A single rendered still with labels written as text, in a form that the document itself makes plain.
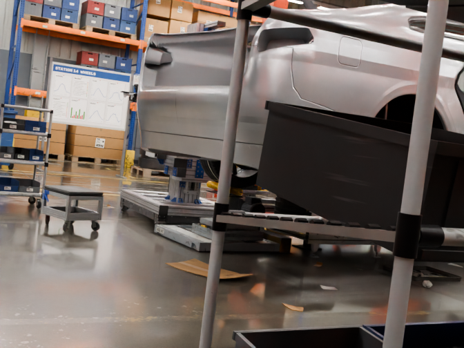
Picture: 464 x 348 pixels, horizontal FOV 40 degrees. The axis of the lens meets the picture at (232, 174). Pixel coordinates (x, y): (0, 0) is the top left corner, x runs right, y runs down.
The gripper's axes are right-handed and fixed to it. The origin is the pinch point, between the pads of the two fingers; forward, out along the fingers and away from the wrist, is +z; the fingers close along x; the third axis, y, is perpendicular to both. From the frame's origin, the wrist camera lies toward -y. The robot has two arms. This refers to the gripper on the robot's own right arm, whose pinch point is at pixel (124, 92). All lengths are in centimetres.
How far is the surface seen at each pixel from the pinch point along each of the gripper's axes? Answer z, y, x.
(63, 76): -184, 30, 515
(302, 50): 66, -57, -278
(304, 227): 224, -15, -444
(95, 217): 37, 105, -52
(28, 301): 174, 92, -237
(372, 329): 173, 17, -430
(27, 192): 45, 119, 74
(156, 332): 140, 83, -299
